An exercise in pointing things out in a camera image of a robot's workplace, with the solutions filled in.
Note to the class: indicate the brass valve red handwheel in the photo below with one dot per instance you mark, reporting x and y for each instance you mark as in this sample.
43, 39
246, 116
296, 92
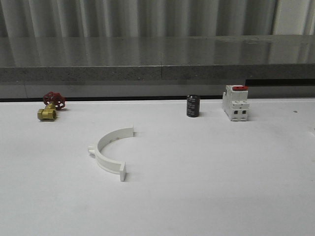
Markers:
53, 102

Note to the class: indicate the grey stone ledge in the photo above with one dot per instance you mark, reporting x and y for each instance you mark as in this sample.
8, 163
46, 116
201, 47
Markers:
254, 60

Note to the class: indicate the white half-ring pipe clamp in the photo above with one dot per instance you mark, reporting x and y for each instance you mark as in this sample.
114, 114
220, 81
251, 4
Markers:
107, 164

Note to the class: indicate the white circuit breaker red switch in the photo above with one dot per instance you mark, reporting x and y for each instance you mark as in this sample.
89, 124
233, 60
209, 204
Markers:
235, 102

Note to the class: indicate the black cylindrical capacitor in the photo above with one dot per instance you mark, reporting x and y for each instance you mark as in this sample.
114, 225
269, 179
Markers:
193, 105

